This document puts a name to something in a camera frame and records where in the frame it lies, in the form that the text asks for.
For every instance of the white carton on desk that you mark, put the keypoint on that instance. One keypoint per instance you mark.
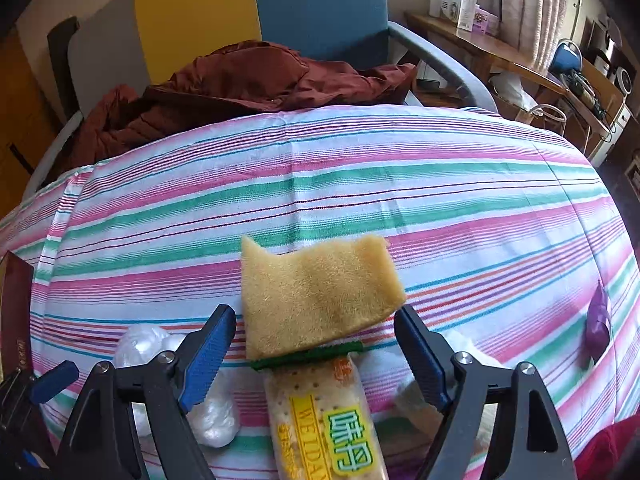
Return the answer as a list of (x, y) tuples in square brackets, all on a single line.
[(460, 12)]

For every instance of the orange wooden wardrobe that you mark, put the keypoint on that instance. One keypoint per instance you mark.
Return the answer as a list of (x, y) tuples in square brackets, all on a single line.
[(28, 123)]

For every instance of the blue bag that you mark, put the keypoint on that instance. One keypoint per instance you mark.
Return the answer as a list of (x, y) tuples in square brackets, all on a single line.
[(567, 57)]

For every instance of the green cracker packet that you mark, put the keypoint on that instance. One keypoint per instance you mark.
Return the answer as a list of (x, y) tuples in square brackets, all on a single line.
[(320, 420)]

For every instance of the wooden desk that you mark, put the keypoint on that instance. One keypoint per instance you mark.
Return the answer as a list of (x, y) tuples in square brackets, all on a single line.
[(488, 52)]

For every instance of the grey yellow blue chair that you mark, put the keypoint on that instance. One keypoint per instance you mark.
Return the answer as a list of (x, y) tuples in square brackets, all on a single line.
[(143, 42)]

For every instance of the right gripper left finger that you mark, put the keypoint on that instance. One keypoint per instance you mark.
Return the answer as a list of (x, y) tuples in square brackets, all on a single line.
[(100, 440)]

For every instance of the white plastic wrapped ball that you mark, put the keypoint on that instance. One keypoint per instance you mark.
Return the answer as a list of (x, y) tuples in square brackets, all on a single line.
[(139, 344)]

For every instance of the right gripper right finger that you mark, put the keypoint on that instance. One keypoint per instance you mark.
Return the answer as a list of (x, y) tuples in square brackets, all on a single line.
[(528, 440)]

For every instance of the purple snack wrapper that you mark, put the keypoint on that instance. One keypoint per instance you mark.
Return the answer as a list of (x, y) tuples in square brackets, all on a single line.
[(598, 324)]

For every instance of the pink patterned curtain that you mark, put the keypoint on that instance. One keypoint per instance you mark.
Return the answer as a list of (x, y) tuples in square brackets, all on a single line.
[(533, 27)]

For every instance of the dark red jacket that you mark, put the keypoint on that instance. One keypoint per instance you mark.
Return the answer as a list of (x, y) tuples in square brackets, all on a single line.
[(252, 77)]

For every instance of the red pillow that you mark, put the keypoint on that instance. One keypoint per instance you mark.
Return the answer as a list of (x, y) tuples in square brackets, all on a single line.
[(605, 450)]

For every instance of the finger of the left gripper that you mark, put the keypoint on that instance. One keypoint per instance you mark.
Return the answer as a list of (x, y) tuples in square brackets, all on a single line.
[(50, 384)]

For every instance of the striped bed sheet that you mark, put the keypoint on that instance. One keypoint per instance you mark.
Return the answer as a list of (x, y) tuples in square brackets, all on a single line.
[(499, 232)]

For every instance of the yellow sponge block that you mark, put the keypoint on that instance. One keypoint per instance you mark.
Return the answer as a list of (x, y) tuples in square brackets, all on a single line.
[(298, 301)]

